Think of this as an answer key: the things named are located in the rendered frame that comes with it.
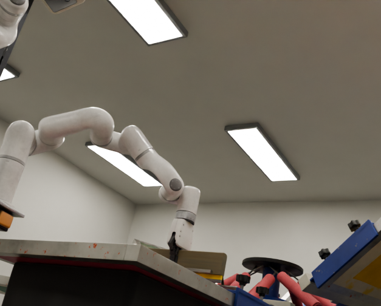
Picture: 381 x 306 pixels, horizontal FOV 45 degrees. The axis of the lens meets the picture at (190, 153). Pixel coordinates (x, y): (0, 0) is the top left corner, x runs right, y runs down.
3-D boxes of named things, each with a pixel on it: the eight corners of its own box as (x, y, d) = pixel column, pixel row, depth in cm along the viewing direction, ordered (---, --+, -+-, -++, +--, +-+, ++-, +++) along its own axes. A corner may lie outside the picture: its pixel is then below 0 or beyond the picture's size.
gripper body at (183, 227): (183, 223, 176) (177, 252, 172) (169, 214, 169) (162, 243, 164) (200, 223, 172) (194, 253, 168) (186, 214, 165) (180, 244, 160)
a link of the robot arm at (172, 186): (133, 163, 178) (164, 208, 174) (138, 151, 166) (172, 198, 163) (151, 153, 181) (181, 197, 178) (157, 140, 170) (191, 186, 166)
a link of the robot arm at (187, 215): (184, 218, 177) (183, 226, 176) (172, 210, 170) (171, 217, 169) (201, 219, 173) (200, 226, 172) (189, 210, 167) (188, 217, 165)
